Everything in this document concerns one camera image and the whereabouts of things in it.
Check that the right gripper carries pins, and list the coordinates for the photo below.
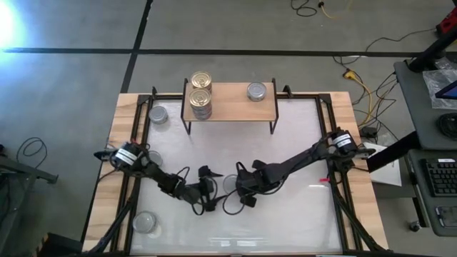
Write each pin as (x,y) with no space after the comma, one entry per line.
(248,182)

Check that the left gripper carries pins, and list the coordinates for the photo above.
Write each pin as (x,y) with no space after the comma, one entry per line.
(207,191)

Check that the Wild Planet gold-lid can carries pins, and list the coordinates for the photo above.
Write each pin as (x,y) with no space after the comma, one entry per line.
(200,78)
(201,118)
(200,98)
(201,114)

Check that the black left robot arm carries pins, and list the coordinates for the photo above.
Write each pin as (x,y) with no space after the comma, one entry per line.
(160,176)

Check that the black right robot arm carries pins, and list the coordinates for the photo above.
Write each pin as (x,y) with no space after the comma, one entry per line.
(303,158)

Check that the red clip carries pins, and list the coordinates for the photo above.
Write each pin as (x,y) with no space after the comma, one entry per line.
(323,180)

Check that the black power adapter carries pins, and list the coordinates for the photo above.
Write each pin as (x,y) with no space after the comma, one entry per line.
(367,131)

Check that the white paper sheet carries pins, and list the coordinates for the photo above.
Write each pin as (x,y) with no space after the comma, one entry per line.
(391,175)

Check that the black desk support bar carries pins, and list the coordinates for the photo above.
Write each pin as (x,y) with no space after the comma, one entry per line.
(392,153)

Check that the black box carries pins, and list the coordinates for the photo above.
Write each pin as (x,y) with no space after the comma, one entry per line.
(60,247)

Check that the caster wheel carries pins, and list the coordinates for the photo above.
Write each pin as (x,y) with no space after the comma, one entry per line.
(414,226)

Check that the grey desk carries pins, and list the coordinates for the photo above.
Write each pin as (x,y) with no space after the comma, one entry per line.
(414,107)

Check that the grey keyboard tray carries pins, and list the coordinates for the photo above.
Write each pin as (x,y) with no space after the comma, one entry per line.
(428,214)

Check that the grey metal stand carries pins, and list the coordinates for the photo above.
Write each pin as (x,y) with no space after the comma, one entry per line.
(25,170)

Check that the black keyboard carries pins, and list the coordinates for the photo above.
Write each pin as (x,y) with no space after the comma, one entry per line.
(441,176)

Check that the clear plastic bag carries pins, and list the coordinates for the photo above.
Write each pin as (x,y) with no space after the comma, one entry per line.
(433,82)

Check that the blue screen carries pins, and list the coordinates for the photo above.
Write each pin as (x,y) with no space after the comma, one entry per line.
(450,91)

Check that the black stand pole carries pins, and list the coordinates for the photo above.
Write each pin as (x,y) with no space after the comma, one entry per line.
(430,53)

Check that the wooden shelf black metal frame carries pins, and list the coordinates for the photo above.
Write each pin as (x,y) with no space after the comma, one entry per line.
(232,103)

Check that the black metal table frame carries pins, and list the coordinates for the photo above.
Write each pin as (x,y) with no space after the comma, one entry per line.
(135,200)

